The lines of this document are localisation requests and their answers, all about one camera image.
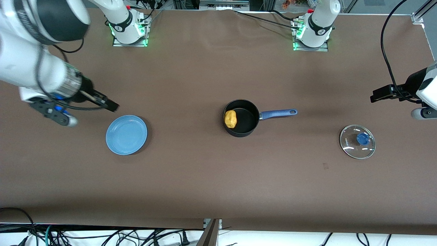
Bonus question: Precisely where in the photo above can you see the yellow potato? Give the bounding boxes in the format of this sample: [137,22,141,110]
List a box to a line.
[224,109,238,129]

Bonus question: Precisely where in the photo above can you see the blue round plate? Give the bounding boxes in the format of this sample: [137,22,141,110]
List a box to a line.
[105,115,148,155]

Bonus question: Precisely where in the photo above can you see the tangled black floor cables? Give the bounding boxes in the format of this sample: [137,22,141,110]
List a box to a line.
[0,207,192,246]

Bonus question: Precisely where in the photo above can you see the black pot with blue handle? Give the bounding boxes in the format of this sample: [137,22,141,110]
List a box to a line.
[223,99,298,138]

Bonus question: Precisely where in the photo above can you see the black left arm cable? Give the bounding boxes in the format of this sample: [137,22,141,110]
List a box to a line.
[381,0,421,103]

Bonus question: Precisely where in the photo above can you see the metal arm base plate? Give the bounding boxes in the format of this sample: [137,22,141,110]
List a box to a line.
[112,14,152,47]
[291,18,329,52]

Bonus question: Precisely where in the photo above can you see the grey metal frame rail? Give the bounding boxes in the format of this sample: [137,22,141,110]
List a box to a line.
[199,0,250,11]

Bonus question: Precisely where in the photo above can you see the aluminium profile beam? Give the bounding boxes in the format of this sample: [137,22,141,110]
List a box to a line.
[196,219,223,246]

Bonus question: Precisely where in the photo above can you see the glass lid with blue knob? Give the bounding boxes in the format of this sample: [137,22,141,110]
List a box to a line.
[339,124,376,160]

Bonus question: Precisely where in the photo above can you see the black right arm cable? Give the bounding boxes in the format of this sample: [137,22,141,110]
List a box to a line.
[36,38,110,111]

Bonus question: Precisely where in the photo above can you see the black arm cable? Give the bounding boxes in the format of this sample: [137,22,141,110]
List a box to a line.
[36,38,110,111]
[381,0,421,103]

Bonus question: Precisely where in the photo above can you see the black cable across table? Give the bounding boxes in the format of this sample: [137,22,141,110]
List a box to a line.
[234,10,301,30]

